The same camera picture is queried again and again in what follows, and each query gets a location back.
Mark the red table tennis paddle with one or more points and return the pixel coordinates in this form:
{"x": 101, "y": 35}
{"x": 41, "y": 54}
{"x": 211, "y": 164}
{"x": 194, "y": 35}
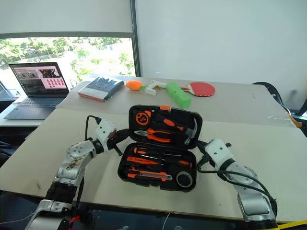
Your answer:
{"x": 202, "y": 89}

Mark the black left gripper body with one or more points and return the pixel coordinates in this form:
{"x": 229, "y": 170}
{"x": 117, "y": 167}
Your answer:
{"x": 113, "y": 141}

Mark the white plastic spray toy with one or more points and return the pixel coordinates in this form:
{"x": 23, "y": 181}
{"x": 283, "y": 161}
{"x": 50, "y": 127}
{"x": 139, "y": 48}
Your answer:
{"x": 153, "y": 88}

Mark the black orange utility knife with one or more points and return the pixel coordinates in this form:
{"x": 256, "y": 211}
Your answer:
{"x": 148, "y": 174}

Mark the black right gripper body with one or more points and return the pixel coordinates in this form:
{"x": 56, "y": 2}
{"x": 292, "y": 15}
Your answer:
{"x": 205, "y": 157}

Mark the black packaged book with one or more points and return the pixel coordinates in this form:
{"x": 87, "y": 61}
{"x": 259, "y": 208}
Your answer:
{"x": 103, "y": 87}

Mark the black office chair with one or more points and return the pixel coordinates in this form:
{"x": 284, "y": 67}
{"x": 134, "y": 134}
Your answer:
{"x": 275, "y": 93}

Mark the green foam block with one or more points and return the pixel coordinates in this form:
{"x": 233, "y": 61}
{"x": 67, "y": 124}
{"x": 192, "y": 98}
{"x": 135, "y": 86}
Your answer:
{"x": 178, "y": 94}

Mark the orange black tape measure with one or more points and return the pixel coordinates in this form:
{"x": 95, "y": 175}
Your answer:
{"x": 142, "y": 118}

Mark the white roller blind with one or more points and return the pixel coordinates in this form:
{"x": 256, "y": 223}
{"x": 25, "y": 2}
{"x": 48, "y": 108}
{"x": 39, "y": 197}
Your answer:
{"x": 64, "y": 14}

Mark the black laptop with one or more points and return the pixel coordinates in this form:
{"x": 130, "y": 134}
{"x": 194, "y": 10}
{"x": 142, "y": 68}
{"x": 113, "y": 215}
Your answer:
{"x": 40, "y": 79}

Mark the black tape roll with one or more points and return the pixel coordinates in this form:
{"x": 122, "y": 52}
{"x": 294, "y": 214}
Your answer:
{"x": 184, "y": 179}

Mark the black plastic tool case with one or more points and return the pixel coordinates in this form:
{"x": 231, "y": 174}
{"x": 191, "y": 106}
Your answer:
{"x": 158, "y": 184}

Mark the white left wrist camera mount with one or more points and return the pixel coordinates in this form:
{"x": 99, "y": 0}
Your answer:
{"x": 104, "y": 130}

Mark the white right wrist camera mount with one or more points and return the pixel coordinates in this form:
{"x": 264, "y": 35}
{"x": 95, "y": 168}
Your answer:
{"x": 217, "y": 149}

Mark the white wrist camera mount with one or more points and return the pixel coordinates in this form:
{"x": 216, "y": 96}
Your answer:
{"x": 217, "y": 149}
{"x": 104, "y": 130}

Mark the orange carrot toy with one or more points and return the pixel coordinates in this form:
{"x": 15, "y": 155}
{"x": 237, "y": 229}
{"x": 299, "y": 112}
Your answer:
{"x": 133, "y": 85}

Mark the dark window frame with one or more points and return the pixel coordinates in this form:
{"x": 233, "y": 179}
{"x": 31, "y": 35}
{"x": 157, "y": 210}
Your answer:
{"x": 136, "y": 43}

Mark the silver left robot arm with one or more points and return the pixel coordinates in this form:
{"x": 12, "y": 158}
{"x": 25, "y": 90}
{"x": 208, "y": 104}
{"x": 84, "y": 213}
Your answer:
{"x": 76, "y": 155}

